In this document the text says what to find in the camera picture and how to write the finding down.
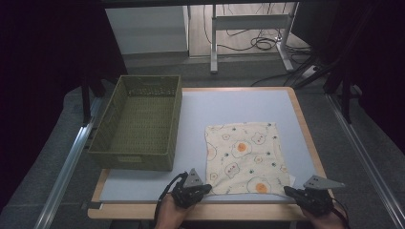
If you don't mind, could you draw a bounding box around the green woven basket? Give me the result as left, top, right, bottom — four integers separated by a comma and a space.
87, 74, 183, 173

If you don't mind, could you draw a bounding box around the white metal desk frame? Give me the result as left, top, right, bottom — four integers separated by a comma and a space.
209, 2, 296, 74

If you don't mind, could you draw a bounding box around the person's left hand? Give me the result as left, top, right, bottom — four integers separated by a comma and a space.
155, 194, 192, 229

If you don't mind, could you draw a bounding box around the black curtain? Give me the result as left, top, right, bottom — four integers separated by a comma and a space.
290, 0, 405, 154
0, 0, 128, 211

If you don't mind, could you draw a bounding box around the black metal stand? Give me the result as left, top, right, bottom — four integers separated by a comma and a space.
80, 74, 107, 126
324, 60, 355, 125

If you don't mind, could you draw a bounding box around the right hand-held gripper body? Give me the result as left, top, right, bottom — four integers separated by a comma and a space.
297, 175, 347, 216

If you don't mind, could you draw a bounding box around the black floor cable bundle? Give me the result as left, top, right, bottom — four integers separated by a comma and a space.
203, 3, 314, 88

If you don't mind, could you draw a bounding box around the white power strip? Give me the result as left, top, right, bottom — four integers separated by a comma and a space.
299, 64, 320, 81

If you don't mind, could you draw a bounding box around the aluminium rail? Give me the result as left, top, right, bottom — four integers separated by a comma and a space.
325, 94, 405, 229
33, 94, 103, 229

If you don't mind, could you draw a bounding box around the cream egg print cloth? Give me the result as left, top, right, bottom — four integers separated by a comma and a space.
203, 121, 291, 197

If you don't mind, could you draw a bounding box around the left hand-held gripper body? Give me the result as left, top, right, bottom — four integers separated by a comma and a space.
171, 168, 203, 210

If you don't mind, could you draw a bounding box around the person's right hand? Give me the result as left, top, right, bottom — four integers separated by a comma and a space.
302, 208, 347, 229

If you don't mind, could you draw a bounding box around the white cabinet panel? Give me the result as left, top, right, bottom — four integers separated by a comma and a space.
104, 5, 191, 55

